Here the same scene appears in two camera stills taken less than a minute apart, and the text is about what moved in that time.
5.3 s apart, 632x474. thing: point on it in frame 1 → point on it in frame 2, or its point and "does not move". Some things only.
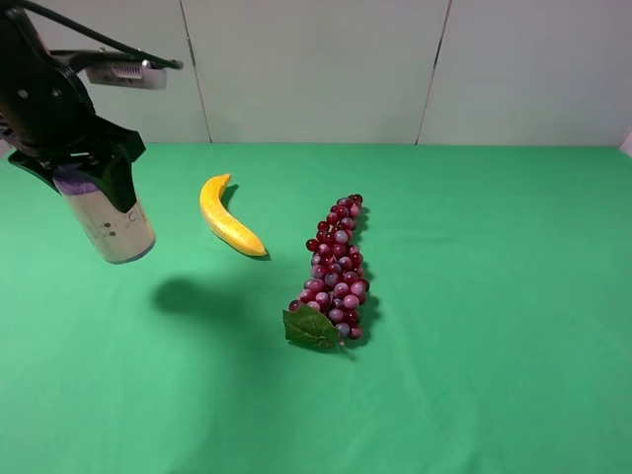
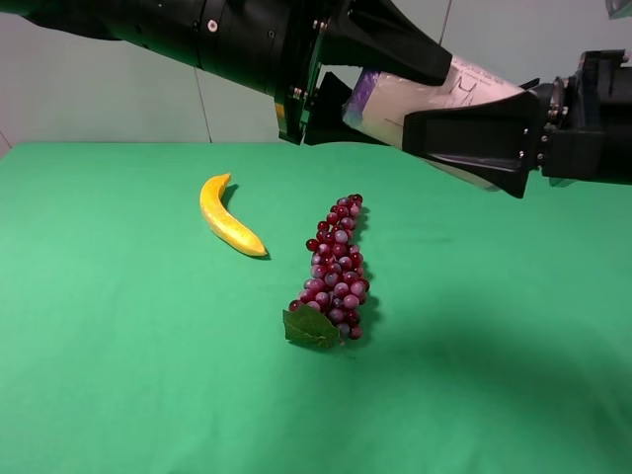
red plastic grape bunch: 331,303 does not move
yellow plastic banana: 228,227 does not move
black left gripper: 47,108 → 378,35
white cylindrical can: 122,236 → 376,103
